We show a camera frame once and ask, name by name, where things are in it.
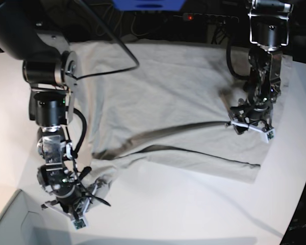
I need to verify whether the grey bin at corner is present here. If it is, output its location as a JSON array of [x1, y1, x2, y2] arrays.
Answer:
[[0, 189, 72, 245]]

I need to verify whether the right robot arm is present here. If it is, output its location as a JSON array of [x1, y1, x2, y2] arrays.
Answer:
[[0, 1, 102, 229]]

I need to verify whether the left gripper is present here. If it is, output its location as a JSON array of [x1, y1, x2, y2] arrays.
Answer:
[[224, 101, 274, 137]]

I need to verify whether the light grey t-shirt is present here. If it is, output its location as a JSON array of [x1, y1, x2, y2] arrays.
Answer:
[[66, 38, 294, 212]]

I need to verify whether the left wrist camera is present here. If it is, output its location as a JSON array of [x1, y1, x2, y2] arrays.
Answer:
[[261, 129, 275, 143]]

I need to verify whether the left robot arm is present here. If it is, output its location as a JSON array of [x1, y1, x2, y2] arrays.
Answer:
[[225, 1, 294, 143]]

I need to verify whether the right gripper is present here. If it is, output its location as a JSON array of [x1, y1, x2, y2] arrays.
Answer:
[[41, 182, 111, 223]]

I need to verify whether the thin looped cable background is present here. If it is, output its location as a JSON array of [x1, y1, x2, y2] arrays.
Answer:
[[98, 7, 154, 38]]

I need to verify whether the black power strip red light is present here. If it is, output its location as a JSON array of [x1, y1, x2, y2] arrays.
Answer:
[[182, 13, 240, 24]]

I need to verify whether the blue box at top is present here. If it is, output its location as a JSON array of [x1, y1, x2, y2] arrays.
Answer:
[[112, 0, 185, 11]]

